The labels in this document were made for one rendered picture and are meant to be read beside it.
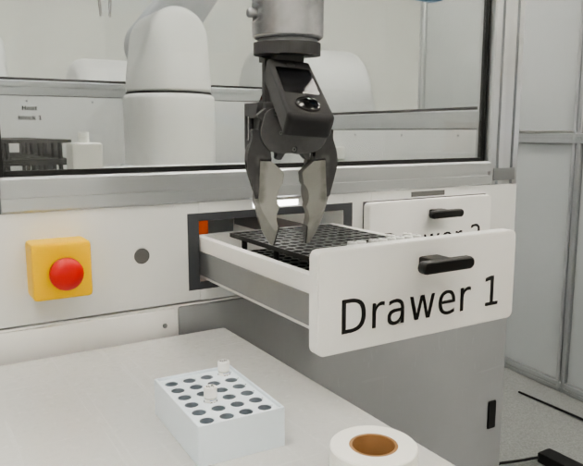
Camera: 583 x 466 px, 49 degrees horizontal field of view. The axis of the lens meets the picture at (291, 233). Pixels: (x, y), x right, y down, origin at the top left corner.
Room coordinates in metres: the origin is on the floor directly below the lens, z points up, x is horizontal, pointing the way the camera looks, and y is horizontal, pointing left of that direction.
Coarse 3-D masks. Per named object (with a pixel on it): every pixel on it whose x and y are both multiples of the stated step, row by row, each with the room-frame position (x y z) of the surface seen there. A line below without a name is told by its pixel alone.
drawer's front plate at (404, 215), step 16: (368, 208) 1.07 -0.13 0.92; (384, 208) 1.08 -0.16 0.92; (400, 208) 1.10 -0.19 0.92; (416, 208) 1.12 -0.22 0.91; (432, 208) 1.14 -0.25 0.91; (448, 208) 1.16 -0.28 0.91; (464, 208) 1.18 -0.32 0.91; (480, 208) 1.20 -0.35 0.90; (368, 224) 1.07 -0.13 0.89; (384, 224) 1.08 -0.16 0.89; (400, 224) 1.10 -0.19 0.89; (416, 224) 1.12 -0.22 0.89; (432, 224) 1.14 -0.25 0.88; (448, 224) 1.16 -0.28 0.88; (464, 224) 1.18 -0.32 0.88; (480, 224) 1.20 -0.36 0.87
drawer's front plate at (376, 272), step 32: (320, 256) 0.63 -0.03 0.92; (352, 256) 0.65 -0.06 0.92; (384, 256) 0.67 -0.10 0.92; (416, 256) 0.69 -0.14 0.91; (448, 256) 0.72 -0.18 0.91; (480, 256) 0.75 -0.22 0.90; (512, 256) 0.77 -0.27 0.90; (320, 288) 0.63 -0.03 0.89; (352, 288) 0.65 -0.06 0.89; (384, 288) 0.67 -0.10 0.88; (416, 288) 0.70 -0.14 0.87; (448, 288) 0.72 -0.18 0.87; (480, 288) 0.75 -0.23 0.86; (512, 288) 0.78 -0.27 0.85; (320, 320) 0.63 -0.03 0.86; (352, 320) 0.65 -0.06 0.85; (384, 320) 0.67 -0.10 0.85; (416, 320) 0.70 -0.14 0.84; (448, 320) 0.72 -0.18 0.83; (480, 320) 0.75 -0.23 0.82; (320, 352) 0.63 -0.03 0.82
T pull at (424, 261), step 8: (424, 256) 0.69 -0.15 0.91; (432, 256) 0.69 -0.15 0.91; (440, 256) 0.69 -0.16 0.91; (456, 256) 0.69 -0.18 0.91; (464, 256) 0.69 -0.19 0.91; (424, 264) 0.66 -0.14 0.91; (432, 264) 0.66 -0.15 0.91; (440, 264) 0.66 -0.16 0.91; (448, 264) 0.67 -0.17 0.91; (456, 264) 0.68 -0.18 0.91; (464, 264) 0.68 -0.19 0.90; (472, 264) 0.69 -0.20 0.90; (424, 272) 0.65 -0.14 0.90; (432, 272) 0.66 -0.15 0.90; (440, 272) 0.67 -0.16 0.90
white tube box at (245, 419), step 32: (160, 384) 0.61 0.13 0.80; (192, 384) 0.62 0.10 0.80; (224, 384) 0.62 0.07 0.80; (160, 416) 0.61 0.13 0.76; (192, 416) 0.54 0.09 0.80; (224, 416) 0.55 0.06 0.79; (256, 416) 0.54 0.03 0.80; (192, 448) 0.53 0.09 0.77; (224, 448) 0.53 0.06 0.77; (256, 448) 0.54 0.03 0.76
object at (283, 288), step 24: (216, 240) 0.90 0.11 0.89; (240, 240) 0.98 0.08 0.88; (216, 264) 0.88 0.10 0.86; (240, 264) 0.82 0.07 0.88; (264, 264) 0.76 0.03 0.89; (288, 264) 0.73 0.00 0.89; (240, 288) 0.81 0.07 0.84; (264, 288) 0.76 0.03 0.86; (288, 288) 0.71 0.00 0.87; (288, 312) 0.71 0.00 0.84
